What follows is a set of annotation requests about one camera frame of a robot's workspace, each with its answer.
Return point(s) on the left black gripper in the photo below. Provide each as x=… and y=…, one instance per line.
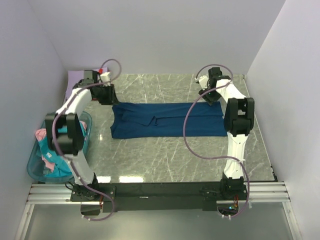
x=112, y=99

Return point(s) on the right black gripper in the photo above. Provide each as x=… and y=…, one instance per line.
x=210, y=100

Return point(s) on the dark blue t shirt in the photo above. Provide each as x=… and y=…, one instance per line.
x=143, y=120

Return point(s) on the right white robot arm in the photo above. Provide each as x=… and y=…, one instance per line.
x=238, y=121

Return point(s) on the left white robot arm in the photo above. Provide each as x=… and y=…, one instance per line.
x=64, y=131

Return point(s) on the folded lavender t shirt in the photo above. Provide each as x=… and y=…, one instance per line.
x=73, y=78

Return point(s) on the pink t shirt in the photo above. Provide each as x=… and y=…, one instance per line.
x=41, y=133

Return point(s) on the teal t shirt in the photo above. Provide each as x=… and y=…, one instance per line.
x=57, y=165

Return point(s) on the black base beam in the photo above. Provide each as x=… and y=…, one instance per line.
x=148, y=196

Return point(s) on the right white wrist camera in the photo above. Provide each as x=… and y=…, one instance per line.
x=202, y=81

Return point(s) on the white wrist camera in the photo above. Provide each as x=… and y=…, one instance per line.
x=104, y=77
x=202, y=81

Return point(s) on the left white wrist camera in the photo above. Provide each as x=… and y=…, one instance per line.
x=104, y=77

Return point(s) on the aluminium rail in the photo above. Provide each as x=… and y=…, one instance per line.
x=58, y=194

